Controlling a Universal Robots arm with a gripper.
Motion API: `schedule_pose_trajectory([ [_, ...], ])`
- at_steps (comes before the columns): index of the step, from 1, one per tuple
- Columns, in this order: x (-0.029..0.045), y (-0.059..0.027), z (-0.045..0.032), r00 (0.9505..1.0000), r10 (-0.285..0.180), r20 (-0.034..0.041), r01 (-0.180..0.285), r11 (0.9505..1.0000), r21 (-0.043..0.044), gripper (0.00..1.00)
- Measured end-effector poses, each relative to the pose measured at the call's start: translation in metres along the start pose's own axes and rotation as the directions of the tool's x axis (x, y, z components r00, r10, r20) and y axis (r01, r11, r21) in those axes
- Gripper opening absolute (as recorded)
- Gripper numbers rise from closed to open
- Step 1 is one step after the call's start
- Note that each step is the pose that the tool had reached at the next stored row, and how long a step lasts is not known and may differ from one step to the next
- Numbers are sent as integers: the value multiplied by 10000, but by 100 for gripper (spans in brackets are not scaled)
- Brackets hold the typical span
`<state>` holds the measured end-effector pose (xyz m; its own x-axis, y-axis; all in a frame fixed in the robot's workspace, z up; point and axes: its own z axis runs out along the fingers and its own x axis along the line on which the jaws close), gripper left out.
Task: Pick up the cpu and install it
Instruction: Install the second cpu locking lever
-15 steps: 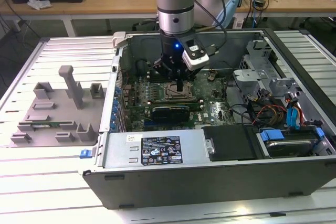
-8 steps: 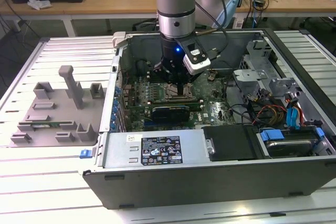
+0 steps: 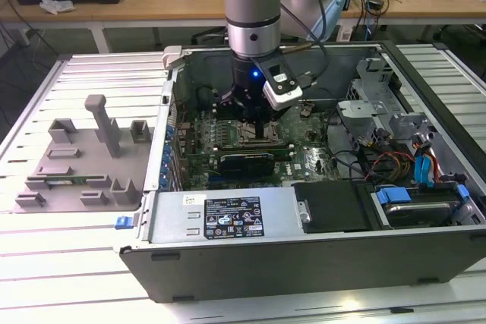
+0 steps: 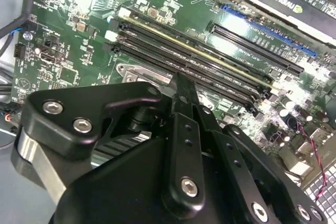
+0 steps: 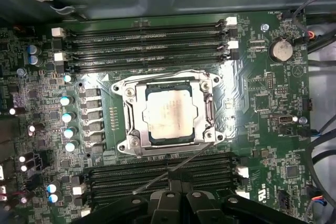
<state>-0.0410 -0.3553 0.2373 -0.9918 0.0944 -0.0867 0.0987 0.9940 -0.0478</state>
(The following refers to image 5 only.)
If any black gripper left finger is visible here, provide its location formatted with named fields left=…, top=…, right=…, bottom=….
left=69, top=171, right=182, bottom=224

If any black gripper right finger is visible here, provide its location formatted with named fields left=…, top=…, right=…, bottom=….
left=181, top=173, right=305, bottom=224

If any silver CPU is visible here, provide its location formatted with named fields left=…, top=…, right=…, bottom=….
left=141, top=82, right=199, bottom=146

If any metal socket cover frame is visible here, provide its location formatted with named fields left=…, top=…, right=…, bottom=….
left=128, top=78, right=213, bottom=154

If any metal wire locking lever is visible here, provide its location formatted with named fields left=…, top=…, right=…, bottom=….
left=123, top=69, right=211, bottom=84
left=132, top=140, right=215, bottom=195

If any CPU socket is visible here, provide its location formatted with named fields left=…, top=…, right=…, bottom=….
left=110, top=69, right=224, bottom=158

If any black RAM slot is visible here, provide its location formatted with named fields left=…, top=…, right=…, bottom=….
left=51, top=16, right=238, bottom=38
left=80, top=189, right=251, bottom=218
left=69, top=154, right=249, bottom=187
left=54, top=39, right=239, bottom=63
left=51, top=27, right=239, bottom=49
left=78, top=176, right=250, bottom=206
left=55, top=50, right=240, bottom=74
left=72, top=166, right=250, bottom=196

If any green motherboard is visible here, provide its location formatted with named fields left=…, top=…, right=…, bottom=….
left=0, top=11, right=316, bottom=224

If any silver coin battery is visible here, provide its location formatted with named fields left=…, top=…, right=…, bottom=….
left=270, top=39, right=294, bottom=62

